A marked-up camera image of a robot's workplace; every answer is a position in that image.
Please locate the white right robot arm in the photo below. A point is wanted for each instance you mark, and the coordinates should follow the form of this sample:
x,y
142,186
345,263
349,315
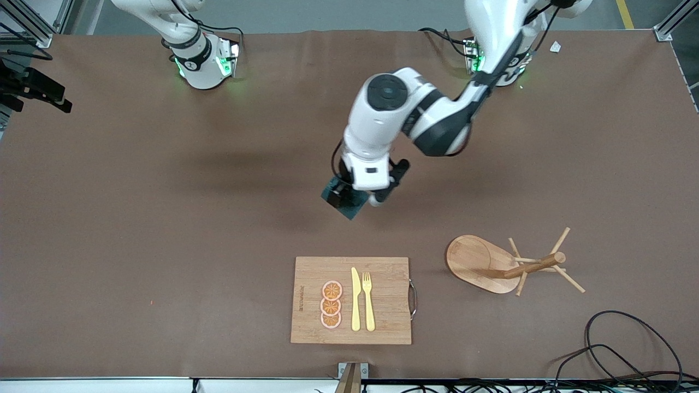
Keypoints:
x,y
196,65

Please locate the metal bracket with post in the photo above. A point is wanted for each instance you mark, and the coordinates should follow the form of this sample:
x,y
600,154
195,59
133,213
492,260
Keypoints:
x,y
352,376

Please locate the yellow plastic fork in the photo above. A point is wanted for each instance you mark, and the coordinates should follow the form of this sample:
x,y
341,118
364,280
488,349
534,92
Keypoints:
x,y
369,311

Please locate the dark green cup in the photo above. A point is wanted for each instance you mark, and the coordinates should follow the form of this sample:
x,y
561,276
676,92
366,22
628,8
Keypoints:
x,y
355,210

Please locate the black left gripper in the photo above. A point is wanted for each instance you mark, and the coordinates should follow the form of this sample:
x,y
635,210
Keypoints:
x,y
339,191

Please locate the orange slice toy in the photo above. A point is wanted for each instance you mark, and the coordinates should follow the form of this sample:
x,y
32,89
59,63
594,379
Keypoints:
x,y
330,307
331,321
332,290

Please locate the wooden cup rack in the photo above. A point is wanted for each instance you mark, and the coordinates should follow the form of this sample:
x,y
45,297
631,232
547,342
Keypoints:
x,y
475,262

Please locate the yellow plastic knife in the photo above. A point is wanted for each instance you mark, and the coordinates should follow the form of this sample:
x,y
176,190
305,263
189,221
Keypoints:
x,y
356,305

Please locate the bamboo cutting board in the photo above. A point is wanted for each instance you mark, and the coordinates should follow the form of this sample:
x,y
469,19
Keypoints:
x,y
382,295

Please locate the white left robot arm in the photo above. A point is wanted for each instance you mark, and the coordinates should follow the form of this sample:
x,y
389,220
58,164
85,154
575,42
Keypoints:
x,y
382,125

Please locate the white paper scrap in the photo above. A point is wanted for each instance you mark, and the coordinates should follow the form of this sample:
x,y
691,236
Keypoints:
x,y
555,47

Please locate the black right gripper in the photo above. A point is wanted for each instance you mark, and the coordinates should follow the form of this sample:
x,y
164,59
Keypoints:
x,y
22,86

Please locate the brown table cover mat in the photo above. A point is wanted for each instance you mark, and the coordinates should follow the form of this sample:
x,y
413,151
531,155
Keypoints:
x,y
218,245

